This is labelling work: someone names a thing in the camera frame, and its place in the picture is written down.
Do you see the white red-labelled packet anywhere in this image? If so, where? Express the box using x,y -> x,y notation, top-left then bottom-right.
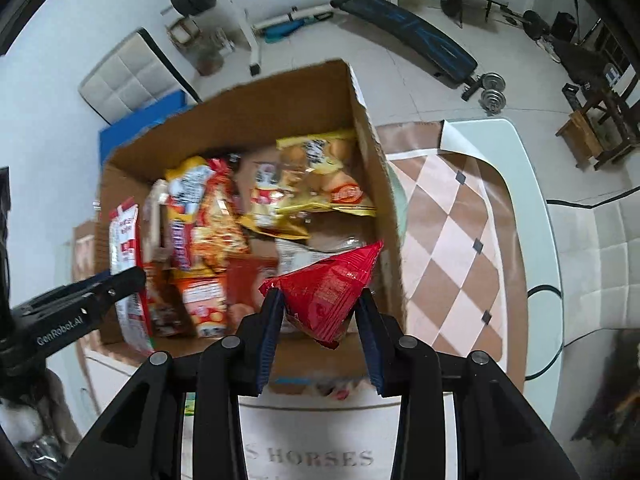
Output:
109,197 -> 156,353

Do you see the cardboard box with blue print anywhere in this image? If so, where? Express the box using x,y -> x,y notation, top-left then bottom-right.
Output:
92,59 -> 408,396

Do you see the dark cloth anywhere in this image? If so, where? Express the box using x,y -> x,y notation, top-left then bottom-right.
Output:
570,330 -> 640,442

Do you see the white tufted seat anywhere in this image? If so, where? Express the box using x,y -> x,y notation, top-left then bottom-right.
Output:
550,204 -> 640,343

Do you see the white tufted cushion board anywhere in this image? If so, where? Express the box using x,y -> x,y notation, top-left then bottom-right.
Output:
79,27 -> 203,126

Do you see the black blue sit-up bench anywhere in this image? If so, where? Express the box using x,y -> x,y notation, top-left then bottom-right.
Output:
330,0 -> 478,86

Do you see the black speaker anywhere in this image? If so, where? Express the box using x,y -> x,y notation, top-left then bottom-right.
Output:
550,11 -> 577,43

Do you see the white rounded table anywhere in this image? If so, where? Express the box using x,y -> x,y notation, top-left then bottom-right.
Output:
442,117 -> 566,426

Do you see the barbell weight rack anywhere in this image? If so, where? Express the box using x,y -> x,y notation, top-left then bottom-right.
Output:
160,0 -> 401,78

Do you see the cream chocolate wafer packet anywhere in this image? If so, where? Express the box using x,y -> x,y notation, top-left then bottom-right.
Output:
141,179 -> 196,337

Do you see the checkered pink brown tablecloth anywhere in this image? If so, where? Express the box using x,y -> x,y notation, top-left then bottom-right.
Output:
180,120 -> 531,480

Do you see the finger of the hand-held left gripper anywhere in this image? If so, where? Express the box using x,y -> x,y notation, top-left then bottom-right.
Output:
70,266 -> 147,311

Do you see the large yellow red snack bag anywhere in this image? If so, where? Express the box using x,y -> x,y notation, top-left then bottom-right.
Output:
165,156 -> 251,273

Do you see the red triangular snack packet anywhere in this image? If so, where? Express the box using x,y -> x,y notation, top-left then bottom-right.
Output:
258,240 -> 385,350

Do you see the small wooden stool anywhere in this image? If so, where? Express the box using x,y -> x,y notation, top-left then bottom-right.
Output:
555,110 -> 607,168

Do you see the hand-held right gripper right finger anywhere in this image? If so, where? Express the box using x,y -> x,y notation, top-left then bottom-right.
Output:
354,287 -> 581,480

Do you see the small yellow snack bag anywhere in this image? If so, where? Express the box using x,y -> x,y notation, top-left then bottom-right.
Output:
240,160 -> 311,238

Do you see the small plain cardboard box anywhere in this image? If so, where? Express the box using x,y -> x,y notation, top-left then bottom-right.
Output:
71,220 -> 101,286

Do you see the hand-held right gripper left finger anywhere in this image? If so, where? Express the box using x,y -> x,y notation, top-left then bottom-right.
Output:
67,287 -> 287,480

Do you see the brown snack packet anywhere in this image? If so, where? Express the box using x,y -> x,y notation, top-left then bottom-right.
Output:
227,257 -> 278,331

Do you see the orange snack packet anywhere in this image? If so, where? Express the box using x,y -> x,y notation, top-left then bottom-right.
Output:
175,272 -> 231,338

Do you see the blue foam mat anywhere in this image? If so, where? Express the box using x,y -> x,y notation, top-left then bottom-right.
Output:
97,89 -> 198,161

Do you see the yellow bread packet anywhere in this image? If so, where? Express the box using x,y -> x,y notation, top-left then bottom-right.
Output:
276,130 -> 377,217

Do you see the dark wooden chair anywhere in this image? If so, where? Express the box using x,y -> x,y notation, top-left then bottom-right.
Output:
562,30 -> 640,161

